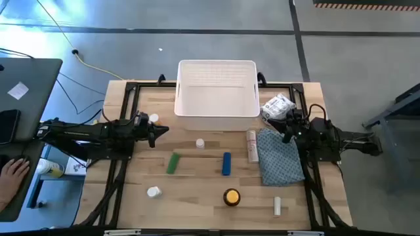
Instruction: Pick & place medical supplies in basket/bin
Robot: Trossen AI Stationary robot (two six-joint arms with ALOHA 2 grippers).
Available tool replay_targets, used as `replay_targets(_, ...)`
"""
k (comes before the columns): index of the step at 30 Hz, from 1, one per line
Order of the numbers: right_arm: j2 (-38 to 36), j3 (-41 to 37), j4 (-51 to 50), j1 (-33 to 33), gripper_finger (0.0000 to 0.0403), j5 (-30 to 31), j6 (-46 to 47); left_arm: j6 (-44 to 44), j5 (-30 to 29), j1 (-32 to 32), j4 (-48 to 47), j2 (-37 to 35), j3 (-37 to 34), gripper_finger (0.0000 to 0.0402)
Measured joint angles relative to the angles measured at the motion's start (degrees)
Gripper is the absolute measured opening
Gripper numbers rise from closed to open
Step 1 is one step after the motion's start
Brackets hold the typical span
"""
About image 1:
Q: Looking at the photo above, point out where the green bandage roll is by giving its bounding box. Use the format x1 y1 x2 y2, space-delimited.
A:
166 153 181 175

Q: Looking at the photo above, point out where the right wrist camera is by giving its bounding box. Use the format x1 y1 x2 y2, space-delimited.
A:
290 109 305 124

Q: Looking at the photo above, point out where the white printed box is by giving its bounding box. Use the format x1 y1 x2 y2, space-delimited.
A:
64 156 88 177

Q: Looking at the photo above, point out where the silver metal bracket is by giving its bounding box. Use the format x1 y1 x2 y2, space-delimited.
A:
104 229 142 236
287 230 325 236

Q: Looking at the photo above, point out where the white sticky note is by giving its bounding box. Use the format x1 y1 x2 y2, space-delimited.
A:
7 81 30 101

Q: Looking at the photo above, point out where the grey-blue metal cart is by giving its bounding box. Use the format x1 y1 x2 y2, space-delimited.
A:
362 83 420 194

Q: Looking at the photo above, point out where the white plastic bottle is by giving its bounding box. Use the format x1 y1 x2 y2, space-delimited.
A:
146 186 163 199

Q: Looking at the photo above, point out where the amber bottle yellow cap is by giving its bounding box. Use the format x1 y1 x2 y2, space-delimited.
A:
222 188 242 207

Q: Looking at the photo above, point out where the blue bandage roll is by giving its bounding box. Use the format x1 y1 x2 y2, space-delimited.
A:
221 151 232 176

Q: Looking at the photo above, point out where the white and yellow bottle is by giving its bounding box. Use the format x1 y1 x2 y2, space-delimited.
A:
35 158 66 180

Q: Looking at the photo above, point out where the grey desk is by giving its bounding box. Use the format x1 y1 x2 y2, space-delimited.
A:
0 58 64 223

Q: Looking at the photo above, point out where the white printed supply packet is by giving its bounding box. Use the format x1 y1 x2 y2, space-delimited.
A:
261 93 296 127

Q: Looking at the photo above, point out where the black aluminium table frame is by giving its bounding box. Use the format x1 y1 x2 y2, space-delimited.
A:
73 80 355 236

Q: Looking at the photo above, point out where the blue patterned cloth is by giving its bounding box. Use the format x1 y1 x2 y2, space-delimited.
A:
256 127 306 187

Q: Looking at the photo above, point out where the white plastic basket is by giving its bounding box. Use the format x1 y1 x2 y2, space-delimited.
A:
173 59 261 132

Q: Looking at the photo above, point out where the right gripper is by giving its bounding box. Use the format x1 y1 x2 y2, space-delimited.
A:
267 117 311 144

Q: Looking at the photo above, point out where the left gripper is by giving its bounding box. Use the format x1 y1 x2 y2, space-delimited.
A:
129 119 171 149

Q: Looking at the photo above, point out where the yellow floor cable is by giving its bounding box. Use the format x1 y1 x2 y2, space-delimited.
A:
35 0 127 81

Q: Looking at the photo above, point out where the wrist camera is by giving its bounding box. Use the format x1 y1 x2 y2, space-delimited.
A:
290 109 305 124
137 111 150 127

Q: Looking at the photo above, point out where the hazard striped floor mat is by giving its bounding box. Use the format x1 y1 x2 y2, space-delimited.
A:
312 0 420 12

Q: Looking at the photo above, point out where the person's hand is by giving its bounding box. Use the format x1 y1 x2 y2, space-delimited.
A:
0 157 31 210

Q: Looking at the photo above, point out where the black floor cable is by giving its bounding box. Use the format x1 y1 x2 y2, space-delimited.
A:
0 48 33 59
55 71 106 115

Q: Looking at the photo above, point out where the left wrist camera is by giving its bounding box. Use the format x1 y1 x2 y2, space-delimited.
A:
137 111 150 127

